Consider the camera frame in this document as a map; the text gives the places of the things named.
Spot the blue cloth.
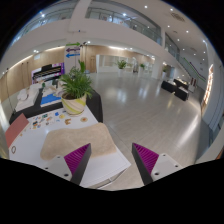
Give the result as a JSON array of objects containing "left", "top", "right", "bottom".
[{"left": 40, "top": 94, "right": 61, "bottom": 107}]

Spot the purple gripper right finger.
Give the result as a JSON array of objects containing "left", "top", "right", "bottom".
[{"left": 132, "top": 143, "right": 159, "bottom": 185}]

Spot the potted green plant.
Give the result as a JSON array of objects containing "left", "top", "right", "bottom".
[{"left": 59, "top": 61, "right": 93, "bottom": 100}]

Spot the striped plant pot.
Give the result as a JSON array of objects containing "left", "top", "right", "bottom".
[{"left": 61, "top": 93, "right": 86, "bottom": 116}]

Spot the black sofa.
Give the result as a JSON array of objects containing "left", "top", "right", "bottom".
[
  {"left": 175, "top": 87, "right": 189, "bottom": 101},
  {"left": 161, "top": 81, "right": 177, "bottom": 93}
]

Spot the beige towel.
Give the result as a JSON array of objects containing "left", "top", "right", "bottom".
[{"left": 40, "top": 123, "right": 116, "bottom": 160}]

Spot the red folder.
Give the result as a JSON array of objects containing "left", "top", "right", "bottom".
[{"left": 5, "top": 114, "right": 29, "bottom": 147}]

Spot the white folded towel stack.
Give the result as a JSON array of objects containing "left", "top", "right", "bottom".
[{"left": 15, "top": 84, "right": 41, "bottom": 111}]

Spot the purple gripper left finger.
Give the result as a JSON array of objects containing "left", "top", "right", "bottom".
[{"left": 64, "top": 143, "right": 91, "bottom": 185}]

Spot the distant potted plant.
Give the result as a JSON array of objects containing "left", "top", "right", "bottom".
[{"left": 115, "top": 60, "right": 127, "bottom": 76}]

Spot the black sofa far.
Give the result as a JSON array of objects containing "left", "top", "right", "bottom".
[{"left": 161, "top": 81, "right": 177, "bottom": 93}]

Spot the black table cloth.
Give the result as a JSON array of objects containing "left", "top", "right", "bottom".
[{"left": 9, "top": 89, "right": 103, "bottom": 124}]

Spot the black sofa near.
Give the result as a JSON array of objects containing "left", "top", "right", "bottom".
[{"left": 175, "top": 87, "right": 189, "bottom": 101}]

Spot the direction arrow sign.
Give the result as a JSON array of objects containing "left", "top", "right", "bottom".
[{"left": 65, "top": 42, "right": 81, "bottom": 58}]

